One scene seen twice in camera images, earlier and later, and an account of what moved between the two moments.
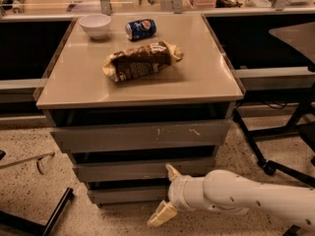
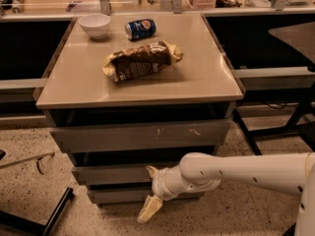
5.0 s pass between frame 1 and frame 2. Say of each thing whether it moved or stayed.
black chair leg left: stayed
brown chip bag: stayed
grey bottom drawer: stayed
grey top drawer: stayed
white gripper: moved
